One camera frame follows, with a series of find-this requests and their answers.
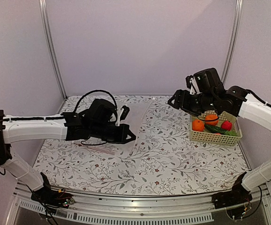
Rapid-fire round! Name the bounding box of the left aluminium frame post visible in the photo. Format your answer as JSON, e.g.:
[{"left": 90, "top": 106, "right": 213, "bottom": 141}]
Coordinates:
[{"left": 39, "top": 0, "right": 68, "bottom": 100}]

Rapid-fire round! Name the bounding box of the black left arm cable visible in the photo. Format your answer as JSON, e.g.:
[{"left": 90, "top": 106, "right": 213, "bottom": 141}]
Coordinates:
[{"left": 75, "top": 89, "right": 118, "bottom": 118}]

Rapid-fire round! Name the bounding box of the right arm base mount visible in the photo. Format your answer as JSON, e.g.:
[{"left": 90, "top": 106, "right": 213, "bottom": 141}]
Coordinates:
[{"left": 211, "top": 172, "right": 252, "bottom": 209}]

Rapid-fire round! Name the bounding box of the right aluminium frame post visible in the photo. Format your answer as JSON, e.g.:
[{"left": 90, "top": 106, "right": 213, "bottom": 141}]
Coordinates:
[{"left": 222, "top": 0, "right": 243, "bottom": 84}]

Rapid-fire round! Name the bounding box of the clear zip top bag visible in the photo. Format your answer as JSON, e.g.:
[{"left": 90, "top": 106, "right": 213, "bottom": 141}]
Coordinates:
[{"left": 74, "top": 96, "right": 157, "bottom": 157}]

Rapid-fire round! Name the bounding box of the green leafy vegetable toy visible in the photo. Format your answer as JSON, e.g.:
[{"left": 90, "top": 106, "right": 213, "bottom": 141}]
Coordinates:
[{"left": 226, "top": 131, "right": 238, "bottom": 136}]

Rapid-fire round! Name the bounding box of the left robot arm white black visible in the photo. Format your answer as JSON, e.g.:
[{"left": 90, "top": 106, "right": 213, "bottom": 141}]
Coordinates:
[{"left": 0, "top": 110, "right": 136, "bottom": 203}]

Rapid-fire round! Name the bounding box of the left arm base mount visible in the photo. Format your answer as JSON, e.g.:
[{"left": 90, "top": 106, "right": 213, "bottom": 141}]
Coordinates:
[{"left": 31, "top": 172, "right": 75, "bottom": 208}]

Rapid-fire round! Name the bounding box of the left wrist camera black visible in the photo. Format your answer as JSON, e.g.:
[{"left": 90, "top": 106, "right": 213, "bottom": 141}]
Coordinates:
[{"left": 115, "top": 105, "right": 130, "bottom": 126}]

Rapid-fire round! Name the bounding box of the red strawberry toy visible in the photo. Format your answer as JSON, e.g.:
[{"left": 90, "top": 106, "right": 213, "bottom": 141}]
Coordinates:
[{"left": 221, "top": 120, "right": 233, "bottom": 131}]

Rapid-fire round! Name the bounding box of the aluminium frame post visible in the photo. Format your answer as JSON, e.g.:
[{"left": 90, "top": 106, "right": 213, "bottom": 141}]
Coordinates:
[
  {"left": 222, "top": 0, "right": 243, "bottom": 84},
  {"left": 39, "top": 0, "right": 68, "bottom": 100}
]

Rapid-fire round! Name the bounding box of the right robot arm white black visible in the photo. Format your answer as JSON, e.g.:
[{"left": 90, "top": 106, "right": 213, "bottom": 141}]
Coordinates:
[{"left": 168, "top": 68, "right": 271, "bottom": 204}]

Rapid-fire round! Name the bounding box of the floral pattern table mat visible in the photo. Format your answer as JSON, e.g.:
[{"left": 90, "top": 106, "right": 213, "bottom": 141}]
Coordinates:
[{"left": 34, "top": 96, "right": 248, "bottom": 195}]

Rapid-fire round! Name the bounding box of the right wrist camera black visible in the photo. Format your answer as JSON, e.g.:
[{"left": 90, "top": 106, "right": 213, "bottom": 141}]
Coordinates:
[{"left": 185, "top": 75, "right": 200, "bottom": 95}]

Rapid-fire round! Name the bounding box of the orange tangerine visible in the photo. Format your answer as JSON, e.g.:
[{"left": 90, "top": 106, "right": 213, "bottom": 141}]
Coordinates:
[
  {"left": 204, "top": 114, "right": 219, "bottom": 126},
  {"left": 192, "top": 119, "right": 204, "bottom": 132}
]

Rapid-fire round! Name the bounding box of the front aluminium rail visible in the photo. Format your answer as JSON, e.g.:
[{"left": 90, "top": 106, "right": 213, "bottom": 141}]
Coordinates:
[{"left": 6, "top": 183, "right": 271, "bottom": 225}]

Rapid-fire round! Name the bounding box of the orange tangerine rear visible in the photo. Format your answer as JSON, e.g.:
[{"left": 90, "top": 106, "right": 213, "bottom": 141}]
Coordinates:
[{"left": 204, "top": 114, "right": 219, "bottom": 126}]

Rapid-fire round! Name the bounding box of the beige perforated plastic basket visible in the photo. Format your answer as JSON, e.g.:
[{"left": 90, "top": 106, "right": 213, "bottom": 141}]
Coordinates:
[{"left": 189, "top": 112, "right": 242, "bottom": 146}]

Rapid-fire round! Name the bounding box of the green cucumber toy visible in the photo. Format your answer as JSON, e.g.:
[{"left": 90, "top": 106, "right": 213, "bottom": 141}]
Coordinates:
[{"left": 204, "top": 124, "right": 229, "bottom": 135}]

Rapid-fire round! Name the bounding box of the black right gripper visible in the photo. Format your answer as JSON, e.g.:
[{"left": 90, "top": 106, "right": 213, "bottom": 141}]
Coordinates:
[{"left": 168, "top": 89, "right": 217, "bottom": 116}]

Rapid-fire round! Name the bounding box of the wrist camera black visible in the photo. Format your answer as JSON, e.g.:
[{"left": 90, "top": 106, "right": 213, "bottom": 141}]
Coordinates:
[
  {"left": 115, "top": 105, "right": 130, "bottom": 126},
  {"left": 185, "top": 75, "right": 200, "bottom": 95}
]

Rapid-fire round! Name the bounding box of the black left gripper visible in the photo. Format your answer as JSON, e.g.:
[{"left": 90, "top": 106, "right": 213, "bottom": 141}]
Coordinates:
[{"left": 90, "top": 123, "right": 136, "bottom": 145}]

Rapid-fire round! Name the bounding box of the orange tangerine front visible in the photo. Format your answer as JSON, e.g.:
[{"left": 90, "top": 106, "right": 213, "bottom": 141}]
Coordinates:
[{"left": 192, "top": 119, "right": 204, "bottom": 132}]

